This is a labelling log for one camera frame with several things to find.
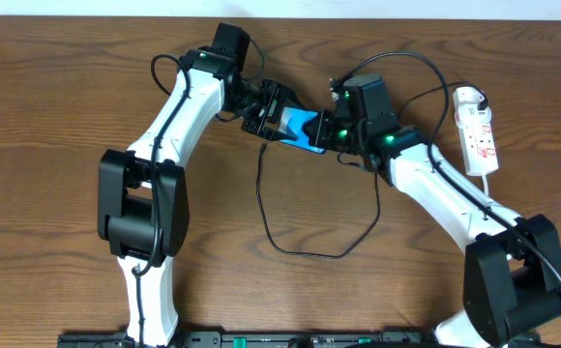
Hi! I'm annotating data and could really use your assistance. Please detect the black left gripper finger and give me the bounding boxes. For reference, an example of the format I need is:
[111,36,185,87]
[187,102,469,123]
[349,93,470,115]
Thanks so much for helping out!
[284,91,306,109]
[263,127,296,141]

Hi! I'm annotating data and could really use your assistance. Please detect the blue Galaxy smartphone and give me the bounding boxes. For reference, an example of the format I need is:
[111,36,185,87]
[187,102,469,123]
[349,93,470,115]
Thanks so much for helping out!
[278,107,326,155]

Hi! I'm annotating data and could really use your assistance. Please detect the black charger cable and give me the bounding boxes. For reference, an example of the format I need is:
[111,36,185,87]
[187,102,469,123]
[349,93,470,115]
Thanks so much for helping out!
[255,80,489,260]

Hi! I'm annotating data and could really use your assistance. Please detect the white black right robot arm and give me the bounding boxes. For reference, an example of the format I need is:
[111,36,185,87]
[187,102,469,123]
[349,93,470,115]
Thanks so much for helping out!
[304,74,561,347]

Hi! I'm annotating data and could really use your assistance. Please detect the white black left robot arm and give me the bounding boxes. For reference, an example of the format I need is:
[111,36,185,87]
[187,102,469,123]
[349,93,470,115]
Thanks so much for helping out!
[98,23,303,347]

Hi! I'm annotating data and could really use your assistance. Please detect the white power strip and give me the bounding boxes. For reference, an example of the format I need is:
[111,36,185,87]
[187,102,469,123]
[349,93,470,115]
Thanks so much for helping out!
[453,86,499,177]

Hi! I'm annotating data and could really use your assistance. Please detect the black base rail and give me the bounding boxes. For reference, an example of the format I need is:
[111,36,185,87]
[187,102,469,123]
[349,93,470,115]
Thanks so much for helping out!
[57,329,543,348]

